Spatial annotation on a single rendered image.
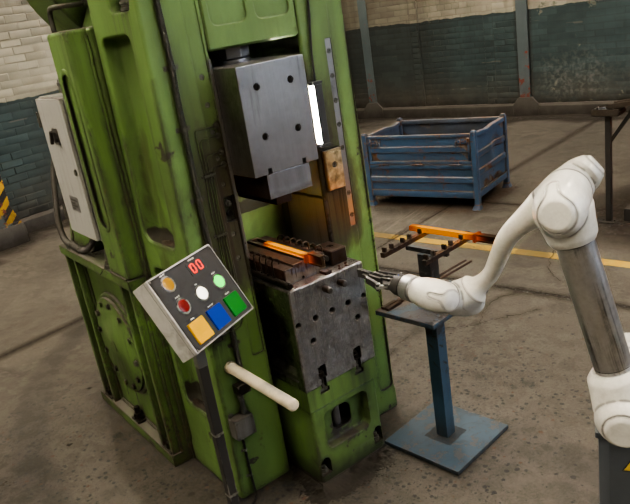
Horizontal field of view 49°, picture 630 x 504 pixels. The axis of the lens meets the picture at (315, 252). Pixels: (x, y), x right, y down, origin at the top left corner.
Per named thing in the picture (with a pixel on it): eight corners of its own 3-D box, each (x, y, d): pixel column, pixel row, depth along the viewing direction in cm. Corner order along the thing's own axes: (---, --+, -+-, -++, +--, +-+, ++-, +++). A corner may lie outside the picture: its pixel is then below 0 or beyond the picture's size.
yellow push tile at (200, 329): (215, 333, 223) (202, 314, 223) (201, 344, 217) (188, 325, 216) (212, 335, 224) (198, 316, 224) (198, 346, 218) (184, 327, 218)
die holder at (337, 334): (375, 356, 297) (362, 260, 283) (306, 393, 277) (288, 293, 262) (299, 322, 341) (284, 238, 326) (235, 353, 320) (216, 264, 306)
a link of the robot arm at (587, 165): (533, 181, 199) (525, 194, 188) (583, 139, 189) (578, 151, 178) (564, 213, 198) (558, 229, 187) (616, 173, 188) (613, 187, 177)
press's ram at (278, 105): (335, 153, 272) (320, 49, 258) (255, 179, 251) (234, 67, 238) (276, 147, 304) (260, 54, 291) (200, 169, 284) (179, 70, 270)
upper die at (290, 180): (312, 185, 268) (309, 162, 264) (271, 200, 257) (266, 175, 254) (255, 175, 300) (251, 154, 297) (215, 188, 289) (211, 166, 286)
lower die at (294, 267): (326, 269, 279) (322, 250, 277) (286, 286, 269) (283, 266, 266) (269, 251, 312) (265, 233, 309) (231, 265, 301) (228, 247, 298)
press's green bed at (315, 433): (386, 446, 313) (374, 356, 297) (323, 487, 293) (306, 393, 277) (313, 404, 356) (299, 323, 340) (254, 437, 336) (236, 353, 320)
